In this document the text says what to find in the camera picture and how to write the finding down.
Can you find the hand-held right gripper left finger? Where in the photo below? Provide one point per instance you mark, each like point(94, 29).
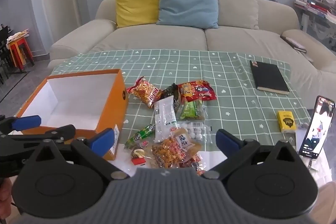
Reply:
point(101, 141)

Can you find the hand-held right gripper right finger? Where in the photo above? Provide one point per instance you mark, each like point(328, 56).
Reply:
point(225, 142)

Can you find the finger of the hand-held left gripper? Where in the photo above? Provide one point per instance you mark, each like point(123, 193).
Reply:
point(26, 123)
point(39, 136)

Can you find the green candy stick packet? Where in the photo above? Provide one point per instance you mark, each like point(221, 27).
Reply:
point(140, 134)

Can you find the red label snack packet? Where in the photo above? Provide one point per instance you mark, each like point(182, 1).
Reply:
point(190, 162)

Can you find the small red snack packet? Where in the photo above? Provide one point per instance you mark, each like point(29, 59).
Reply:
point(137, 159)

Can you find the brown bread packet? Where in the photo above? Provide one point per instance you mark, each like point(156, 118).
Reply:
point(183, 142)

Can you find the orange cardboard box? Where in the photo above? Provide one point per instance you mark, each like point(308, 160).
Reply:
point(110, 98)

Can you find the green snack packet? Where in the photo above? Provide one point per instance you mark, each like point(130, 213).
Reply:
point(190, 109)

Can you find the orange nut snack packet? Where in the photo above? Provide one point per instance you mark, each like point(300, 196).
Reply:
point(165, 153)

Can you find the long white snack packet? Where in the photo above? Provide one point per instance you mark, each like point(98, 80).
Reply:
point(164, 119)

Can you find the red yellow chips bag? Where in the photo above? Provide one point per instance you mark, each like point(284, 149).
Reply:
point(144, 91)

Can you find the person's left hand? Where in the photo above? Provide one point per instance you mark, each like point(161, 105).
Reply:
point(4, 192)

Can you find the clear packet of white balls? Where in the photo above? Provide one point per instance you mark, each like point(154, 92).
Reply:
point(195, 132)

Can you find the large red snack bag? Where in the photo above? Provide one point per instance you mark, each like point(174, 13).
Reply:
point(197, 90)

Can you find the yellow tissue pack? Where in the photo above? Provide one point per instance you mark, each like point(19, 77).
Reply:
point(286, 121)

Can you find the yellow stool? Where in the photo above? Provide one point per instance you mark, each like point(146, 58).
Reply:
point(15, 54)

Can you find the red stool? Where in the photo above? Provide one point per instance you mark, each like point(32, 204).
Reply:
point(27, 52)

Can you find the black chair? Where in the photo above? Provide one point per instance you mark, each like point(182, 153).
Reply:
point(4, 53)

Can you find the green checked tablecloth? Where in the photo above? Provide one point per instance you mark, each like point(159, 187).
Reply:
point(223, 69)

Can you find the dark seaweed packet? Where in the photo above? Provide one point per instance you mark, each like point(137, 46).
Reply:
point(169, 92)

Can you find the black notebook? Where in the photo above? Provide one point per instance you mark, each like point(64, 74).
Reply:
point(269, 75)

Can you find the white cloth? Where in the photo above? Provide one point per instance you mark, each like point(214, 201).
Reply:
point(17, 35)

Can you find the phone stand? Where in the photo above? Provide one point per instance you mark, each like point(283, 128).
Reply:
point(311, 162)

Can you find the smartphone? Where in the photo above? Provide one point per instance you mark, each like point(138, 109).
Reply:
point(316, 127)

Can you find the beige sofa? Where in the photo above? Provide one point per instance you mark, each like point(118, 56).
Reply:
point(157, 37)

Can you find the beige pillow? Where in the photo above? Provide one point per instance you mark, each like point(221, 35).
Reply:
point(236, 3)

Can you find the yellow pillow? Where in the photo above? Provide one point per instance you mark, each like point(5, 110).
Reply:
point(136, 1)

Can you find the light blue pillow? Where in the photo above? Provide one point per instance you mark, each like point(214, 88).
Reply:
point(187, 1)

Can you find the shelf with books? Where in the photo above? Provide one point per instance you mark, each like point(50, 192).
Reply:
point(317, 1)

